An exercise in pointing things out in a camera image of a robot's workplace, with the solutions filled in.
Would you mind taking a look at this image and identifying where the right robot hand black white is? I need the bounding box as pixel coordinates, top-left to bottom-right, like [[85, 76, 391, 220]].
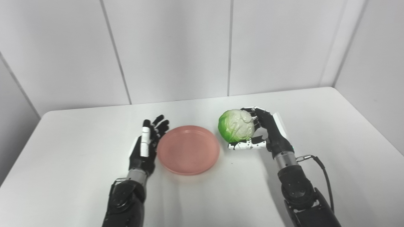
[[228, 107, 295, 159]]

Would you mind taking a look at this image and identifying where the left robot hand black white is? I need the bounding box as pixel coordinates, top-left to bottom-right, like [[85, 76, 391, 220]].
[[128, 115, 170, 176]]

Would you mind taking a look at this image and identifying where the green white cabbage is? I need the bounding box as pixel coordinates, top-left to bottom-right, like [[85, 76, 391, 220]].
[[218, 109, 256, 143]]

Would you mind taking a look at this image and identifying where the pink plate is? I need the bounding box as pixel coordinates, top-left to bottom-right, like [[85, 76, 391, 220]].
[[157, 125, 220, 175]]

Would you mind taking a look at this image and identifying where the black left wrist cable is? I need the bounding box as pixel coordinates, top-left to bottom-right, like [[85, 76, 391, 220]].
[[108, 178, 127, 208]]

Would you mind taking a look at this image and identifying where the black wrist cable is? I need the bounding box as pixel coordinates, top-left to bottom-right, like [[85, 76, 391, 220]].
[[296, 154, 335, 213], [108, 178, 127, 208]]

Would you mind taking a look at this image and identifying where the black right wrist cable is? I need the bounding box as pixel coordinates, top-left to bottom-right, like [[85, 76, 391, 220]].
[[296, 154, 335, 213]]

